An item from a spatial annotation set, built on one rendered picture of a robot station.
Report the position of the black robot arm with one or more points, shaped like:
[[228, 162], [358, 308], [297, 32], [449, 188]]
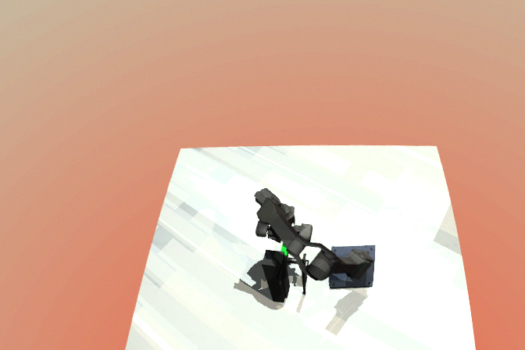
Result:
[[278, 215]]

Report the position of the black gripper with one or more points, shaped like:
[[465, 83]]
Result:
[[305, 230]]

